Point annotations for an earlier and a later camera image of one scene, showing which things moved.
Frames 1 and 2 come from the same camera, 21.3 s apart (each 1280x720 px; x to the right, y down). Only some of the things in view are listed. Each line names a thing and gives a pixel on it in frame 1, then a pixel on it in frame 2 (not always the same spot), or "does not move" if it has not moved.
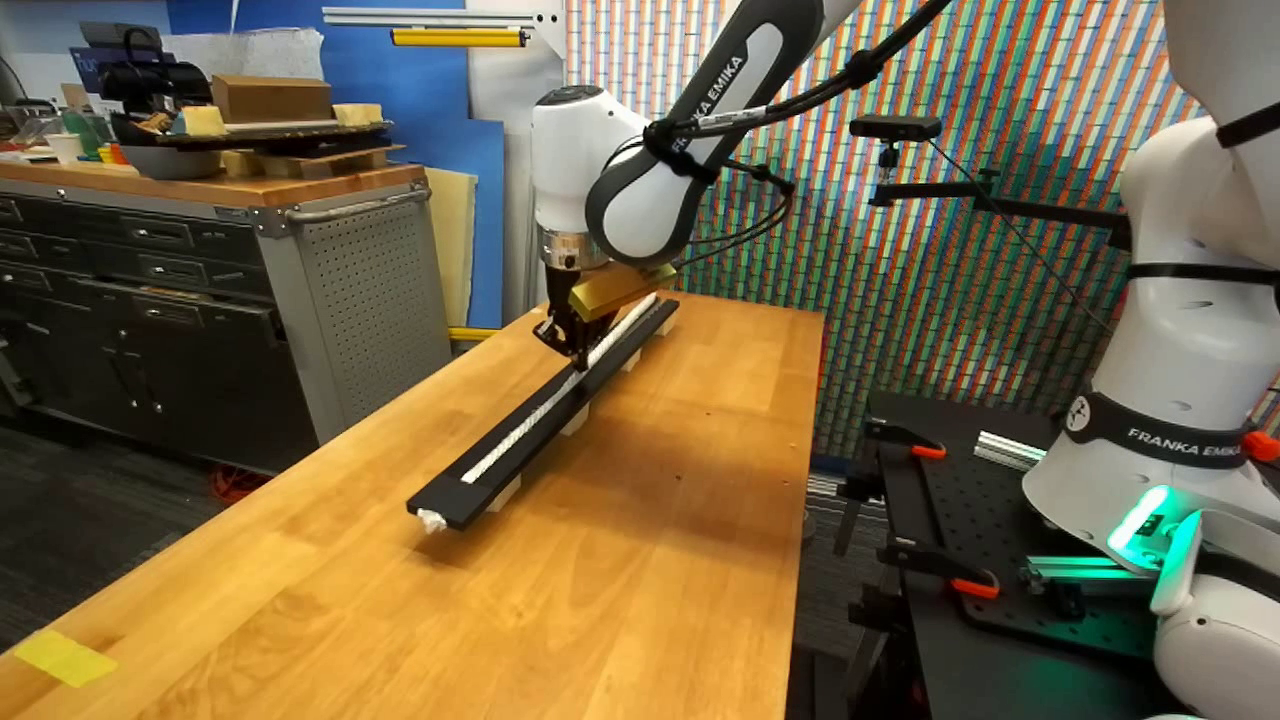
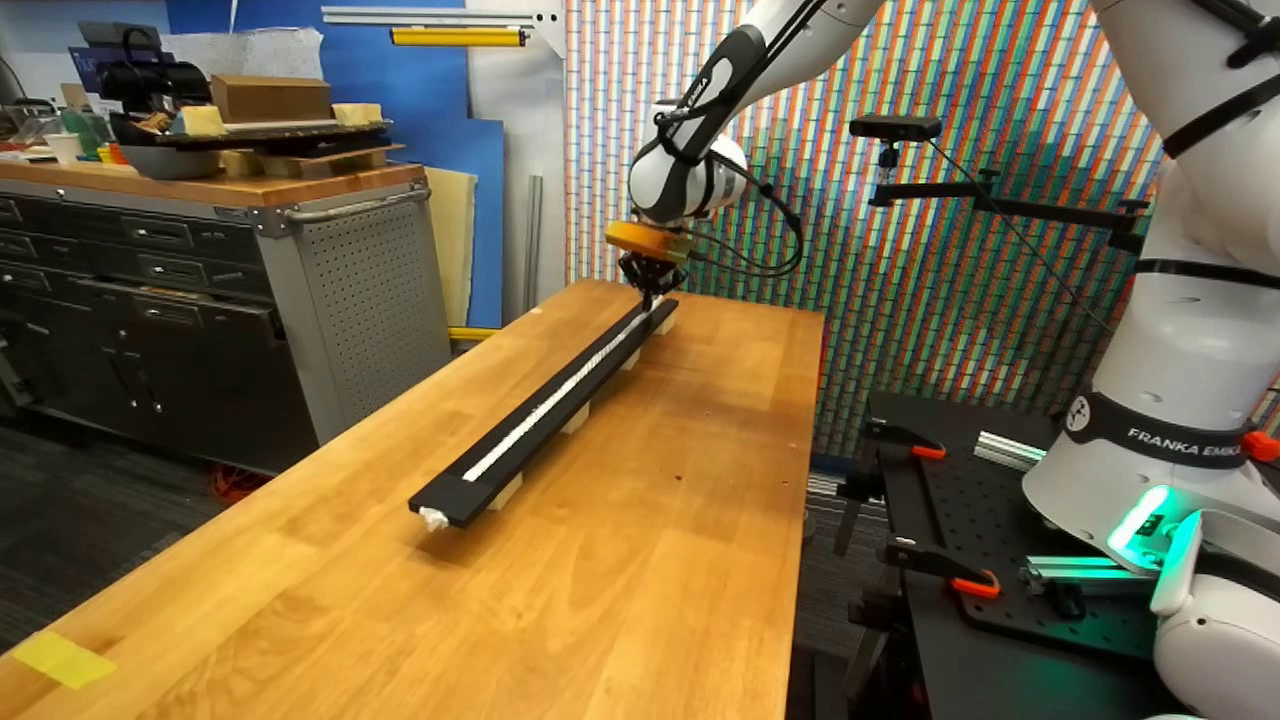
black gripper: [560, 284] -> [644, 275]
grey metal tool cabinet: [216, 316] does not move
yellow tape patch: [65, 657] does not move
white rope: [575, 390] does not move
